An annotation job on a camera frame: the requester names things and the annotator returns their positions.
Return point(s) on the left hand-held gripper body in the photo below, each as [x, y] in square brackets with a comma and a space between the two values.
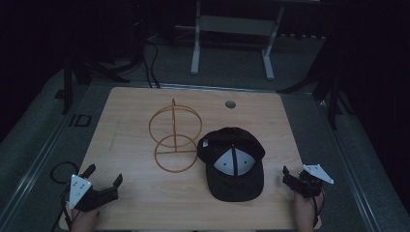
[96, 196]

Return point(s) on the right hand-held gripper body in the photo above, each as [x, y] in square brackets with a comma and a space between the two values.
[309, 185]

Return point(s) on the black baseball cap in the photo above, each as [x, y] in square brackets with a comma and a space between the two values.
[233, 188]

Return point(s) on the person's right hand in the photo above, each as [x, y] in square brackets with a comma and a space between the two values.
[304, 211]

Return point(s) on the person's left hand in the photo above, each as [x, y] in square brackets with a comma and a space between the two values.
[84, 220]

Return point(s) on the black tripod stand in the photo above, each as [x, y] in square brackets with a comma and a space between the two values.
[68, 87]
[333, 103]

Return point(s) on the grey table grommet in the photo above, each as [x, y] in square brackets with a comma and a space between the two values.
[230, 104]

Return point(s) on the white metal desk frame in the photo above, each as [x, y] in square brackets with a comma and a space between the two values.
[237, 25]

